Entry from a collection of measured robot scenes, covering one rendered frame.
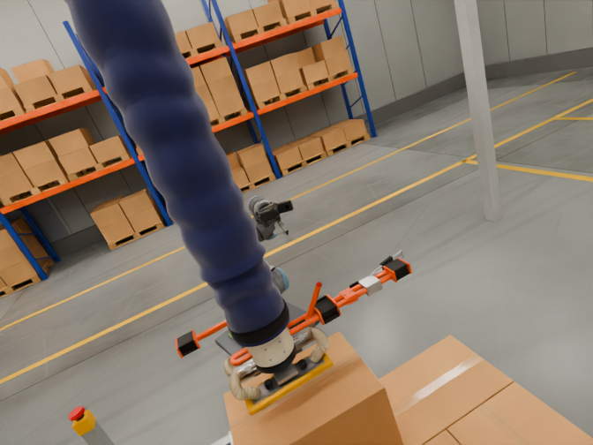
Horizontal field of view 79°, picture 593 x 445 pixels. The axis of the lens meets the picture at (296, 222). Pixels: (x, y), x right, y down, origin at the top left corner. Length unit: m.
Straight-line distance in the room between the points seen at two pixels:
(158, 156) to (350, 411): 1.12
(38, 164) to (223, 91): 3.90
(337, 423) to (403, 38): 10.97
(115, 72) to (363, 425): 1.43
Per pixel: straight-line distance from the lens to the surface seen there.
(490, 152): 4.12
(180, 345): 1.64
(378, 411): 1.60
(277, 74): 8.65
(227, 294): 1.20
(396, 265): 1.56
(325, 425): 1.51
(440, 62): 12.47
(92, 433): 2.20
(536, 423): 1.93
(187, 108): 1.06
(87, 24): 1.10
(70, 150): 8.47
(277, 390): 1.41
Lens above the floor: 2.10
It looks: 22 degrees down
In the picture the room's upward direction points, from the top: 20 degrees counter-clockwise
